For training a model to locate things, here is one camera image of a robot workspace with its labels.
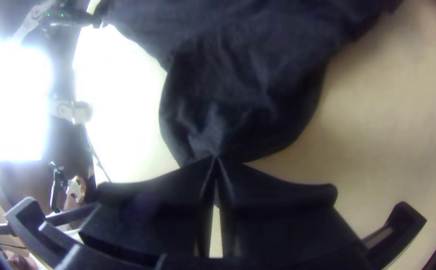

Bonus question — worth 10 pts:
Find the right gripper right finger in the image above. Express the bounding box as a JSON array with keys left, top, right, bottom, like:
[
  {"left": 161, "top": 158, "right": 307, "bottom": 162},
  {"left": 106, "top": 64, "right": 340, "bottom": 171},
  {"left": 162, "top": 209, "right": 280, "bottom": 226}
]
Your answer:
[{"left": 217, "top": 156, "right": 365, "bottom": 260}]

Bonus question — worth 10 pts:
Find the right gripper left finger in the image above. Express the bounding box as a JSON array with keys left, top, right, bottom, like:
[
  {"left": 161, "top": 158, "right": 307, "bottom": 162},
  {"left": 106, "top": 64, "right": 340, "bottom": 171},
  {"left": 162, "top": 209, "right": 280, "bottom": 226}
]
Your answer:
[{"left": 79, "top": 156, "right": 216, "bottom": 266}]

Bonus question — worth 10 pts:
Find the black t-shirt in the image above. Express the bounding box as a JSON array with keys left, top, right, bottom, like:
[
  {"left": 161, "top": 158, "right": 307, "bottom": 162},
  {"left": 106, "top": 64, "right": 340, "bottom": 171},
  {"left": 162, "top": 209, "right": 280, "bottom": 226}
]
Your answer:
[{"left": 101, "top": 0, "right": 404, "bottom": 168}]

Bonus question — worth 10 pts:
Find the black cable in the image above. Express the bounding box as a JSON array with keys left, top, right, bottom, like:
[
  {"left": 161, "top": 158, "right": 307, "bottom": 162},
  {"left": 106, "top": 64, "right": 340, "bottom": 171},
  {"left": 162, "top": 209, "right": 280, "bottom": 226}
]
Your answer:
[{"left": 84, "top": 126, "right": 112, "bottom": 185}]

